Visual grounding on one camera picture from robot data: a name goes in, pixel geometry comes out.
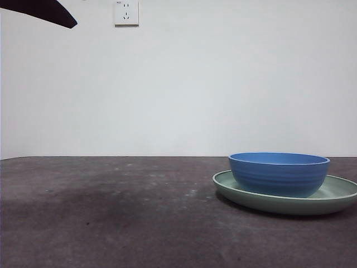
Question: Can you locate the blue ribbed bowl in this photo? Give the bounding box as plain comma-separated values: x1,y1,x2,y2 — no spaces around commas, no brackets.
228,152,331,198

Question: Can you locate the white wall socket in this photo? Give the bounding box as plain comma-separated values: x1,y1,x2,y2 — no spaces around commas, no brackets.
114,0,139,28

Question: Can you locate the green round plate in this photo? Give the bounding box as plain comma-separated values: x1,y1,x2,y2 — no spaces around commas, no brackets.
212,169,357,216

